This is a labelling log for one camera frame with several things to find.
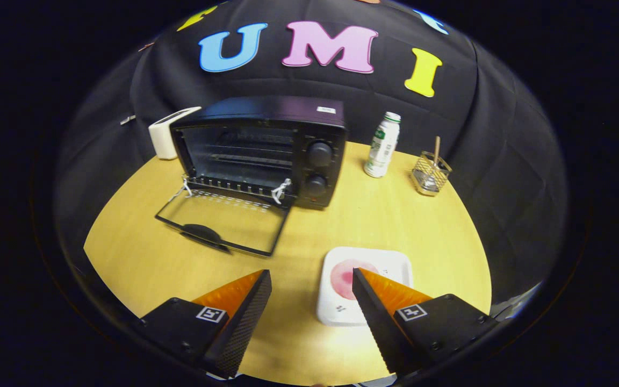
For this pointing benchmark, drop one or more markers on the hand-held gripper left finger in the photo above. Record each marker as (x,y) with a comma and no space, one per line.
(245,322)

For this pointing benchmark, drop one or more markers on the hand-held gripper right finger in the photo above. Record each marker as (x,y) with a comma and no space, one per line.
(379,328)

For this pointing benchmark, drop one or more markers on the white square plate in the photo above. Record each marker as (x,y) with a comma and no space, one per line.
(336,312)

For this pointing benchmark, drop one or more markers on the pink round ham slice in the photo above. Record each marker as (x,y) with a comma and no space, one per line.
(342,279)

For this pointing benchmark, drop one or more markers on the black toaster oven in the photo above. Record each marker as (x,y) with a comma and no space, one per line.
(266,110)

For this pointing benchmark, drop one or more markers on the white bread toaster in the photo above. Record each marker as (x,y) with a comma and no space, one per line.
(160,140)

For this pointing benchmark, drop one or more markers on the white bottle green label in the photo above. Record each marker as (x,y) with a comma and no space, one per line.
(382,148)

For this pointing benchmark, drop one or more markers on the wooden stick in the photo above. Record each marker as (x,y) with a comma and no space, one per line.
(437,150)

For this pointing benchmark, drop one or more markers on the black backdrop cloth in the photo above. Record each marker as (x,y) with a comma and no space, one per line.
(503,134)

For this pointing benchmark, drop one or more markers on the small white clip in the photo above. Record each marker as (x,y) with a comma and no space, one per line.
(127,120)

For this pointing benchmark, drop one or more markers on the small red clip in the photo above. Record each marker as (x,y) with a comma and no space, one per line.
(146,46)

